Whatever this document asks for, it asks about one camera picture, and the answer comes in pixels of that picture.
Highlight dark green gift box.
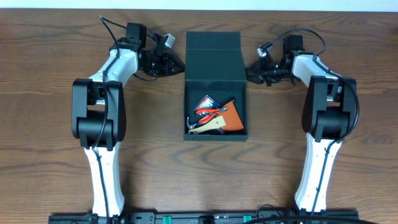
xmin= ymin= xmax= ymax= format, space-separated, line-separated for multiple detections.
xmin=183 ymin=32 xmax=249 ymax=142

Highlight clear precision screwdriver set case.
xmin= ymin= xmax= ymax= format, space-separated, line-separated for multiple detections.
xmin=194 ymin=95 xmax=220 ymax=111

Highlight orange scraper with wooden handle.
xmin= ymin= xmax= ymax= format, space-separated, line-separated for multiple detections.
xmin=188 ymin=105 xmax=244 ymax=134

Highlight red black handled pliers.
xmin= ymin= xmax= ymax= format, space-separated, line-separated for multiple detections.
xmin=196 ymin=107 xmax=228 ymax=124

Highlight red black handled hammer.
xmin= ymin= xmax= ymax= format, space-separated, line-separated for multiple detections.
xmin=186 ymin=100 xmax=236 ymax=130

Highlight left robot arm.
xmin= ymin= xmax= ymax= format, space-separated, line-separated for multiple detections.
xmin=72 ymin=22 xmax=185 ymax=223

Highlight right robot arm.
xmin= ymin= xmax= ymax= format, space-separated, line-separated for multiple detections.
xmin=246 ymin=35 xmax=359 ymax=213

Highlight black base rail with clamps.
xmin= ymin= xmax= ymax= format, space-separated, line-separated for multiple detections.
xmin=48 ymin=205 xmax=360 ymax=224

